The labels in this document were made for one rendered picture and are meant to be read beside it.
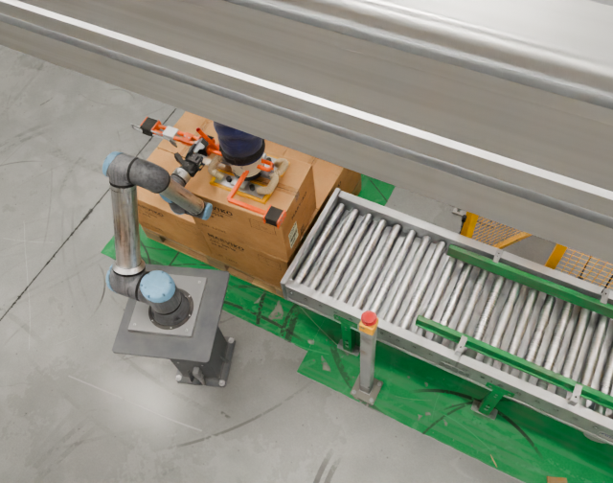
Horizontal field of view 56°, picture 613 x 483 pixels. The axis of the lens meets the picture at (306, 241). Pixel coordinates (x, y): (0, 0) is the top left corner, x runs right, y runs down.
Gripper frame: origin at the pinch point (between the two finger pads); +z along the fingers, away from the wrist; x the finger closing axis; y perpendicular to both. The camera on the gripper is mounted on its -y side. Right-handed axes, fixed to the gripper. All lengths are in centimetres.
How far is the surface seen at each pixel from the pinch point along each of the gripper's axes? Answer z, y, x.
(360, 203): 30, 79, -48
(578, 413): -35, 219, -48
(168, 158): 14, -50, -53
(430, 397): -40, 155, -107
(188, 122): 46, -56, -54
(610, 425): -34, 233, -48
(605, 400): -25, 228, -44
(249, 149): -4.8, 36.3, 18.6
